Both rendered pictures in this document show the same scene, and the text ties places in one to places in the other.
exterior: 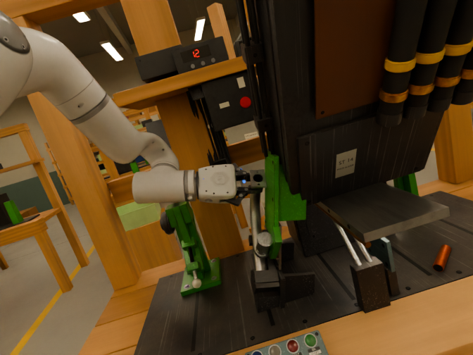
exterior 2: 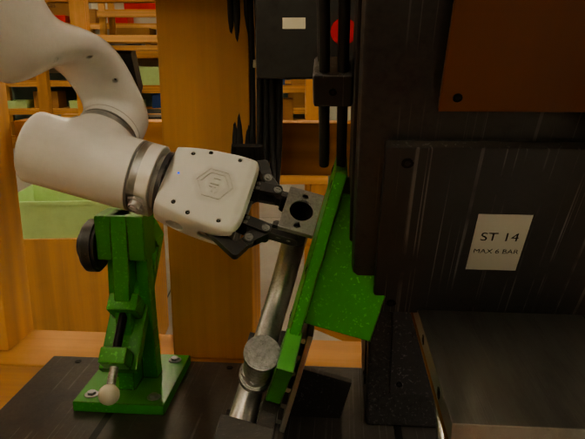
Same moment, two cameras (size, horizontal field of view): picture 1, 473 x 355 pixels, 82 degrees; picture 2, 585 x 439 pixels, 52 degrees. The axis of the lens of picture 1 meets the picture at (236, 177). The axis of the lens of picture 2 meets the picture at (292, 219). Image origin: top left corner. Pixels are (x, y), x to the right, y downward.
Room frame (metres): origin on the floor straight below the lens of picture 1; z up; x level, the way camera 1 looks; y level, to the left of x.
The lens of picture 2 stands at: (0.06, -0.11, 1.37)
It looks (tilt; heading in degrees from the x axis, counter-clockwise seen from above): 14 degrees down; 6
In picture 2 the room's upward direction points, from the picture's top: straight up
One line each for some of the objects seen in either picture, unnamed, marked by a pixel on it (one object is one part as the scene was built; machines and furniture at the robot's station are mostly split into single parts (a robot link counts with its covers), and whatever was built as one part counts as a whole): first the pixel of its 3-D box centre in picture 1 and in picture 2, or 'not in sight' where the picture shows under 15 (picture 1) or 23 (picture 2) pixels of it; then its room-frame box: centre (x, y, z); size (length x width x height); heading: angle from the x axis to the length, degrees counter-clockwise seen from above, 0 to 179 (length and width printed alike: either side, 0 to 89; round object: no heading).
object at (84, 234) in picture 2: (166, 223); (91, 245); (0.84, 0.26, 1.12); 0.07 x 0.03 x 0.08; 1
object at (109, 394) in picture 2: (195, 276); (111, 379); (0.75, 0.20, 0.96); 0.06 x 0.03 x 0.06; 1
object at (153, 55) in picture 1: (163, 64); not in sight; (0.94, 0.12, 1.59); 0.15 x 0.07 x 0.07; 91
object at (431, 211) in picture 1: (352, 197); (497, 327); (0.63, -0.26, 1.11); 0.39 x 0.16 x 0.03; 1
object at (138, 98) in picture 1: (255, 65); not in sight; (0.99, -0.17, 1.52); 0.90 x 0.25 x 0.04; 91
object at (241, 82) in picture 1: (233, 101); (321, 22); (0.93, -0.06, 1.42); 0.17 x 0.12 x 0.15; 91
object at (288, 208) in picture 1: (283, 191); (344, 258); (0.66, -0.10, 1.17); 0.13 x 0.12 x 0.20; 91
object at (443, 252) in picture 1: (442, 257); not in sight; (0.59, -0.43, 0.91); 0.09 x 0.02 x 0.02; 130
